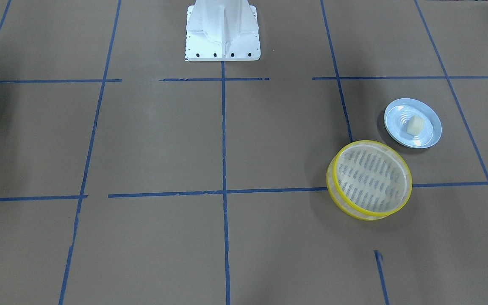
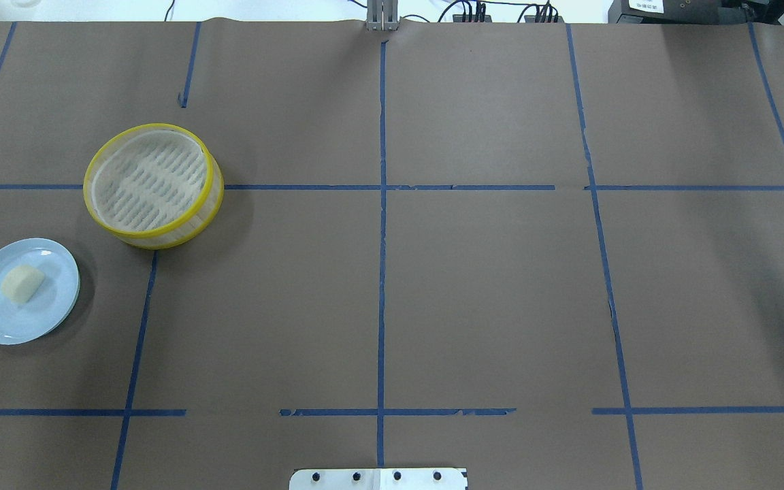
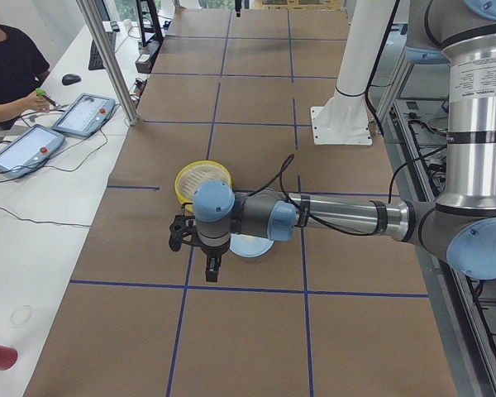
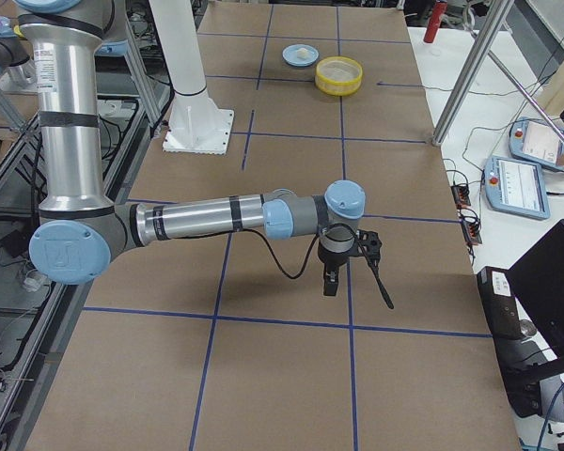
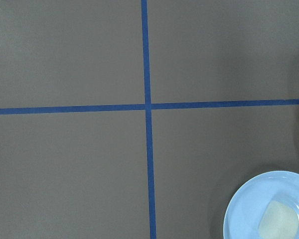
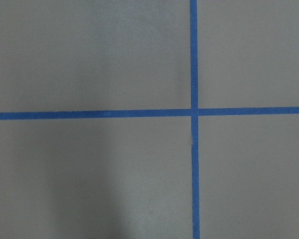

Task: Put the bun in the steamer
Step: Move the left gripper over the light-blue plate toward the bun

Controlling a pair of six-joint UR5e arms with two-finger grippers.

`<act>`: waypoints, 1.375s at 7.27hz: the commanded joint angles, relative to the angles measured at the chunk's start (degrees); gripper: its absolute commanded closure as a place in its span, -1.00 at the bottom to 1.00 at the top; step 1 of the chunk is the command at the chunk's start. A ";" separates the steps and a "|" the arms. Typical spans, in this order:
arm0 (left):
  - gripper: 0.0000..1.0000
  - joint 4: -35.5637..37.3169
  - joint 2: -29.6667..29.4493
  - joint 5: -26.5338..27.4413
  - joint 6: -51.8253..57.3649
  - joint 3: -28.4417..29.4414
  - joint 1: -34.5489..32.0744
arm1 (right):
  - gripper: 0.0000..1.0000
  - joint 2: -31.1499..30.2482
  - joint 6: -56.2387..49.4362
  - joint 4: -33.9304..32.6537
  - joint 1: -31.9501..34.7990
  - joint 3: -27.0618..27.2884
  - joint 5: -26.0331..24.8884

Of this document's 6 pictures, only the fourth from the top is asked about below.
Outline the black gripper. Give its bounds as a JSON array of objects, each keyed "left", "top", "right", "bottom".
[{"left": 318, "top": 225, "right": 394, "bottom": 309}]

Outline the white steamed bun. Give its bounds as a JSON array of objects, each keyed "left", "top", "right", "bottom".
[{"left": 296, "top": 47, "right": 310, "bottom": 59}]

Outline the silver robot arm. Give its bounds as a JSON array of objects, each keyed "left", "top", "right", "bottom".
[{"left": 18, "top": 1, "right": 382, "bottom": 296}]

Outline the yellow round steamer basket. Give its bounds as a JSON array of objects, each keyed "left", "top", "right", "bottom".
[{"left": 315, "top": 56, "right": 363, "bottom": 97}]

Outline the near orange black connector block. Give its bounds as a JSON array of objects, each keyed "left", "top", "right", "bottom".
[{"left": 462, "top": 217, "right": 482, "bottom": 245}]

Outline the orange black connector block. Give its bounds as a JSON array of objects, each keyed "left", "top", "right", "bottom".
[
  {"left": 450, "top": 184, "right": 471, "bottom": 209},
  {"left": 462, "top": 217, "right": 482, "bottom": 245}
]

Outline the far orange black connector block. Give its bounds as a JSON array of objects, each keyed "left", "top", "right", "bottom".
[{"left": 450, "top": 184, "right": 471, "bottom": 209}]

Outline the near teach pendant tablet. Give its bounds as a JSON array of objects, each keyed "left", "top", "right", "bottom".
[{"left": 483, "top": 156, "right": 551, "bottom": 220}]

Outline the teach pendant tablet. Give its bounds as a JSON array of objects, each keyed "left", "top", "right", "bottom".
[
  {"left": 509, "top": 117, "right": 564, "bottom": 172},
  {"left": 483, "top": 156, "right": 551, "bottom": 220}
]

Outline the black computer monitor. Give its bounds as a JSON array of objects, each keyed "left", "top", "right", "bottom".
[{"left": 507, "top": 219, "right": 564, "bottom": 357}]

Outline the far teach pendant tablet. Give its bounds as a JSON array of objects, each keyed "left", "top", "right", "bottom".
[{"left": 509, "top": 117, "right": 564, "bottom": 172}]

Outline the light blue plate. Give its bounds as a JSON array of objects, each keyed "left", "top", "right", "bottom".
[{"left": 282, "top": 43, "right": 320, "bottom": 68}]

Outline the red bottle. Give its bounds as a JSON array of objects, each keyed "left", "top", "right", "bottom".
[{"left": 423, "top": 0, "right": 447, "bottom": 44}]

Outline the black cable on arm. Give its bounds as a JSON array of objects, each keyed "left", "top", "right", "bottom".
[{"left": 243, "top": 225, "right": 363, "bottom": 280}]

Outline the white camera mast with base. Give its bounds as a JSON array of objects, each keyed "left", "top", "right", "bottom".
[{"left": 149, "top": 0, "right": 234, "bottom": 155}]

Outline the aluminium frame post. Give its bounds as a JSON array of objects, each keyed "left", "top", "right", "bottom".
[{"left": 431, "top": 0, "right": 514, "bottom": 147}]

